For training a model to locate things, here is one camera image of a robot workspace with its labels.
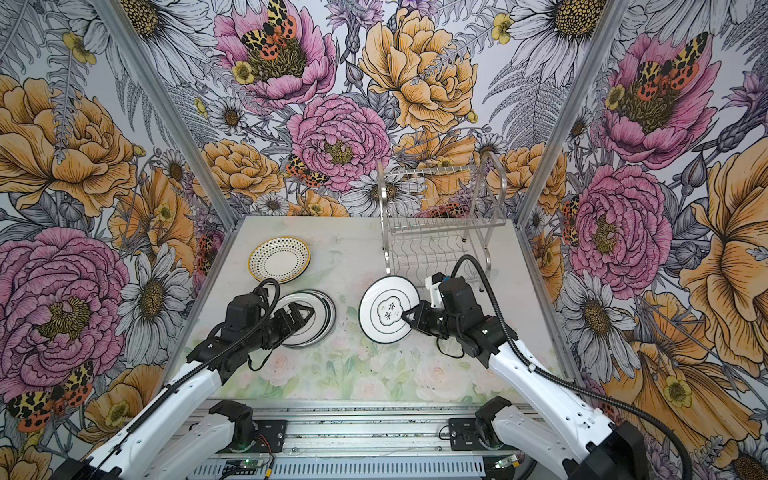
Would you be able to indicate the right aluminium corner post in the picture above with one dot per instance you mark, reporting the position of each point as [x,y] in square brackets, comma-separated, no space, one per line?
[606,30]

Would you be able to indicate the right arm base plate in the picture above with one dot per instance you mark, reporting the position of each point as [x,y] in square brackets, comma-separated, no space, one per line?
[473,434]

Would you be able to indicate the yellow rim dotted plate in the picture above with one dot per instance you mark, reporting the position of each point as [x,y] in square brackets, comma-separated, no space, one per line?
[282,258]

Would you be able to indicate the aluminium corner post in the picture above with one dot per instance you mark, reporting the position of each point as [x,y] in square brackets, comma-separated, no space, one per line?
[606,30]
[138,59]

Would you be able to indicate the white black ring plate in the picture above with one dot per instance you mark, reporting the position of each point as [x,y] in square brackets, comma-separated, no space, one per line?
[319,324]

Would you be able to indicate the chrome wire dish rack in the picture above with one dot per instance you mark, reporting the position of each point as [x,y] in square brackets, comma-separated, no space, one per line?
[416,244]

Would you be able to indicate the small green circuit board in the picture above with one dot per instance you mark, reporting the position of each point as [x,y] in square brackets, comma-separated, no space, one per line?
[242,467]

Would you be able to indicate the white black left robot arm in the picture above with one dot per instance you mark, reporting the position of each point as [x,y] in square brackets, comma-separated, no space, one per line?
[143,449]

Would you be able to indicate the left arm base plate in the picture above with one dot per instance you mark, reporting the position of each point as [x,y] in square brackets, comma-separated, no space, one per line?
[264,436]

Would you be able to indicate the left aluminium corner post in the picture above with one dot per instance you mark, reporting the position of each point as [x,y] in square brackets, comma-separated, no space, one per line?
[138,59]

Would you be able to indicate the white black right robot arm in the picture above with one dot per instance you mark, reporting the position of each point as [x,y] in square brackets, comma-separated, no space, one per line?
[576,440]

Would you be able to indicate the aluminium mounting rail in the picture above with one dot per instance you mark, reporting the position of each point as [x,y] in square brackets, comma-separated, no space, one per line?
[366,426]

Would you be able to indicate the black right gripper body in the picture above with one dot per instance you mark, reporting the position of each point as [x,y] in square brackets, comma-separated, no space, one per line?
[445,324]

